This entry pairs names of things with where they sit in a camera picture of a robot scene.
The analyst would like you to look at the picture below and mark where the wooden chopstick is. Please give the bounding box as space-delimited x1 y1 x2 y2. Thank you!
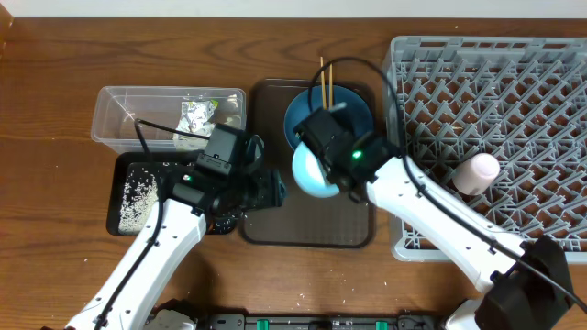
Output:
320 56 327 110
327 64 334 110

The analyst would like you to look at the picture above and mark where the dark blue plate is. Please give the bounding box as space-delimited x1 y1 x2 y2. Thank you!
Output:
283 85 374 149

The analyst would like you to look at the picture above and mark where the light blue rice bowl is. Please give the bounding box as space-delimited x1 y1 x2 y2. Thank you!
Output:
292 142 339 198

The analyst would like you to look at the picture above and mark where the green snack wrapper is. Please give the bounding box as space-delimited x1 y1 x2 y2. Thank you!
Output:
173 100 218 151

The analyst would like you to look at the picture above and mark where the pink cup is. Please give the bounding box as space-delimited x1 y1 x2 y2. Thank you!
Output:
452 153 500 196

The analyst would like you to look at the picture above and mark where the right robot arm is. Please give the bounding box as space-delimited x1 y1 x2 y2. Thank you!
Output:
293 109 586 329

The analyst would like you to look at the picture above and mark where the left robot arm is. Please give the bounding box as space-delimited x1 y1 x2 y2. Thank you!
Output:
66 125 285 329

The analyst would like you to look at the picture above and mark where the grey dishwasher rack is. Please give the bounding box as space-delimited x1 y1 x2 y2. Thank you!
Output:
382 36 586 264

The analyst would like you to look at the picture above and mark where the black plastic tray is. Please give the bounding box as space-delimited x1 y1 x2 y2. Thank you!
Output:
105 151 240 237

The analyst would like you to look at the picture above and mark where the brown serving tray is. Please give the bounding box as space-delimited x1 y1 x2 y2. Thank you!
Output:
238 79 375 248

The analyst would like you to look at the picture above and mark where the spilled white rice pile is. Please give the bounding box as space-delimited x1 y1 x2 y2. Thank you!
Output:
117 164 235 235

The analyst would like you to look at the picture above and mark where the clear plastic bin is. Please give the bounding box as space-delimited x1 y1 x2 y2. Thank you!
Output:
92 86 246 153

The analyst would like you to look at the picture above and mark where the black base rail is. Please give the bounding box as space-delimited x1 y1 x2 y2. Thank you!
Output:
146 300 441 330

